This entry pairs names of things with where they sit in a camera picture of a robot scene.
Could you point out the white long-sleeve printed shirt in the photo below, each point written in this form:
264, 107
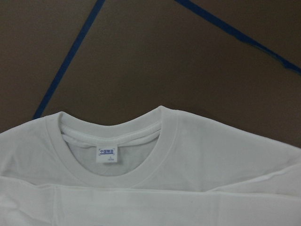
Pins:
164, 168

